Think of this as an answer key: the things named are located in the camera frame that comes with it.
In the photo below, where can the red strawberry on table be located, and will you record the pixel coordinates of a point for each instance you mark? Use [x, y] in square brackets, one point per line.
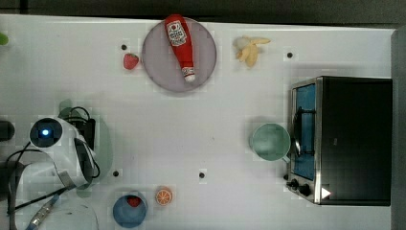
[130, 61]

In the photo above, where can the blue bowl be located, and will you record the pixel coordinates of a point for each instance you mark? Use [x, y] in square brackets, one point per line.
[127, 216]

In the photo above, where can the small black cylinder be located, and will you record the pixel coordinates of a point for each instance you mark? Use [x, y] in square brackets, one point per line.
[7, 130]

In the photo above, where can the green strainer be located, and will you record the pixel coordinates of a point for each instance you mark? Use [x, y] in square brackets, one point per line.
[102, 143]

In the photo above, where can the red ketchup bottle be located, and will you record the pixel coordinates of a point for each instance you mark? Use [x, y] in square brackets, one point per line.
[180, 40]

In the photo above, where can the peeled banana toy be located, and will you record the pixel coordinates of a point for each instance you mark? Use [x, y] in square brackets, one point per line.
[247, 49]

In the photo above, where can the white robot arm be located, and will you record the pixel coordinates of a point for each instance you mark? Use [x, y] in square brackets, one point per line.
[72, 158]

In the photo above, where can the green object at edge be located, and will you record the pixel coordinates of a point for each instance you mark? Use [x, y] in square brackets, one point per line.
[4, 39]

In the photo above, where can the green mug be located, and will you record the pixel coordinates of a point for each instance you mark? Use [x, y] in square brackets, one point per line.
[271, 142]

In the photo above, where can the black toaster oven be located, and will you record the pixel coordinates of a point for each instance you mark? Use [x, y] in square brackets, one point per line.
[341, 132]

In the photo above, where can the red strawberry in bowl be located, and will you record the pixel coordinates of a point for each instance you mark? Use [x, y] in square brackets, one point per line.
[133, 201]

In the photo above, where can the orange slice toy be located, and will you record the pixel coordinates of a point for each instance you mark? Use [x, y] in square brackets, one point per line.
[164, 196]

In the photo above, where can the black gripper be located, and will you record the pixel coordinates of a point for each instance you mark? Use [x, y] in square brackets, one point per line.
[86, 128]

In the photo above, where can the grey round plate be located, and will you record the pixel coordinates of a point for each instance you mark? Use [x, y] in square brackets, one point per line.
[162, 65]

